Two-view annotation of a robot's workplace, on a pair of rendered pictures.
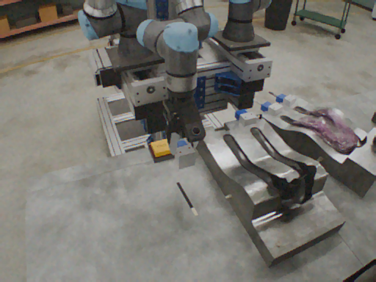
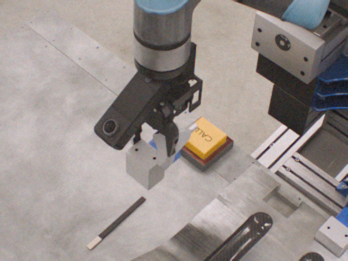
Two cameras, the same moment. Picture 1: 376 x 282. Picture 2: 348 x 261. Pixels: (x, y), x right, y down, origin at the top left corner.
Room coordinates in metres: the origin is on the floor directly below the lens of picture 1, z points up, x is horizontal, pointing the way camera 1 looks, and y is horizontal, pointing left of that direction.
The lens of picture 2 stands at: (0.30, -0.61, 1.83)
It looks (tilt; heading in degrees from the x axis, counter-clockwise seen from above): 51 degrees down; 62
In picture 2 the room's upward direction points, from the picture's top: 4 degrees clockwise
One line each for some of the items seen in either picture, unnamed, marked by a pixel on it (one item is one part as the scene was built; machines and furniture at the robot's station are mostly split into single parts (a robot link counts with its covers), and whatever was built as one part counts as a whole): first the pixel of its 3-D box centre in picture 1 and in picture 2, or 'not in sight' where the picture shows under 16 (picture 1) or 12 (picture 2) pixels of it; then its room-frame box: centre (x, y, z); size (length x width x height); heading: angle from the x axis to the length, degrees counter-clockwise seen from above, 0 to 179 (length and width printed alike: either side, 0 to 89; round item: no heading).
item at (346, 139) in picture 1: (329, 125); not in sight; (0.77, -0.55, 0.90); 0.26 x 0.18 x 0.08; 38
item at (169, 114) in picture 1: (180, 104); (163, 82); (0.60, 0.01, 1.09); 0.09 x 0.08 x 0.12; 21
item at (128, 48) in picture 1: (134, 41); not in sight; (1.07, 0.20, 1.09); 0.15 x 0.15 x 0.10
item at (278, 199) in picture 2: (220, 131); (281, 207); (0.76, -0.13, 0.87); 0.05 x 0.05 x 0.04; 21
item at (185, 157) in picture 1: (179, 146); (166, 147); (0.62, 0.02, 0.93); 0.13 x 0.05 x 0.05; 21
